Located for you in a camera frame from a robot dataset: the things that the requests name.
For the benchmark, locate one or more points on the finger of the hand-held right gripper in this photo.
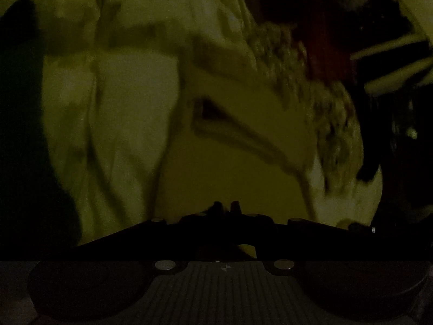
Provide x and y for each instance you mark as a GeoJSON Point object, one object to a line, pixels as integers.
{"type": "Point", "coordinates": [368, 172]}

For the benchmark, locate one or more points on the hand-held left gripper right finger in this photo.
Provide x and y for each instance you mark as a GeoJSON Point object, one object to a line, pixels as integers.
{"type": "Point", "coordinates": [235, 210]}

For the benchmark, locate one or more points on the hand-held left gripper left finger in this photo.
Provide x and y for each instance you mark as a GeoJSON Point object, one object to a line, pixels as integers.
{"type": "Point", "coordinates": [216, 210]}

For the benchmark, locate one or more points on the tan small garment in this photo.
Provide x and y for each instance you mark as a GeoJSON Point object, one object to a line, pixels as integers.
{"type": "Point", "coordinates": [236, 166]}

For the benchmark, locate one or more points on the cartoon print quilt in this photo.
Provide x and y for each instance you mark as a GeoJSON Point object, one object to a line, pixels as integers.
{"type": "Point", "coordinates": [304, 86]}

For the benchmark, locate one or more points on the leaf-patterned blanket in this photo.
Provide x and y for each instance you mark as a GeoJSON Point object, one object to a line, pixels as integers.
{"type": "Point", "coordinates": [118, 115]}

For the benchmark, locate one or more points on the dark red cloth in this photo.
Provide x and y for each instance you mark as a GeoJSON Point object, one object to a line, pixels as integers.
{"type": "Point", "coordinates": [324, 40]}

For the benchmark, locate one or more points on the dark green cloth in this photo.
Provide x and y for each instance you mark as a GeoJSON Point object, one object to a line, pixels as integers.
{"type": "Point", "coordinates": [23, 135]}

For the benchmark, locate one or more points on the pale bar frame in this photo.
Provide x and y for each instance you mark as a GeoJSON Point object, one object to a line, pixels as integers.
{"type": "Point", "coordinates": [395, 49]}

